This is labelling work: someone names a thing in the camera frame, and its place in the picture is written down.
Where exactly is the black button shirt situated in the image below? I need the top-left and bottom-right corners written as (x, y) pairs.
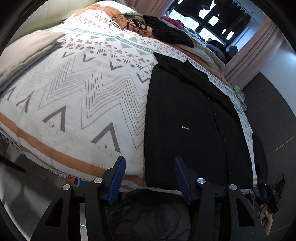
top-left (144, 53), bottom-right (253, 190)

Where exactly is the dark hanging clothes row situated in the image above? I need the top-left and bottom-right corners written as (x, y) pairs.
top-left (209, 1), bottom-right (251, 35)

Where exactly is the person right hand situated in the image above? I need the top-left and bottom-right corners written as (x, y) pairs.
top-left (259, 204), bottom-right (273, 235)

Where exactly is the patterned white bedspread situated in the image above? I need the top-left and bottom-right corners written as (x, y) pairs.
top-left (1, 6), bottom-right (257, 191)

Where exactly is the white bedside cabinet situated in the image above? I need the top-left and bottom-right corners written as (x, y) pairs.
top-left (232, 85), bottom-right (247, 111)

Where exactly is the pink curtain right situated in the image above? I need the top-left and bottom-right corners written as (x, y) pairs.
top-left (224, 17), bottom-right (285, 89)

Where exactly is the beige rumpled duvet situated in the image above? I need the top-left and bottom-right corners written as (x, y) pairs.
top-left (170, 36), bottom-right (225, 77)

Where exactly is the folded grey cloth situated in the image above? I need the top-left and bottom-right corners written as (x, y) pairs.
top-left (1, 30), bottom-right (65, 91)

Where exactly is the black knit sweater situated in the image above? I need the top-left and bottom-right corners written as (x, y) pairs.
top-left (142, 15), bottom-right (194, 48)

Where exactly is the magenta cloth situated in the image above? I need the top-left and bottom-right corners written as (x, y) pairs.
top-left (160, 16), bottom-right (184, 30)

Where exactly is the black cable bundle on bed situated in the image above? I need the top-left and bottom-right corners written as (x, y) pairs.
top-left (109, 14), bottom-right (153, 37)

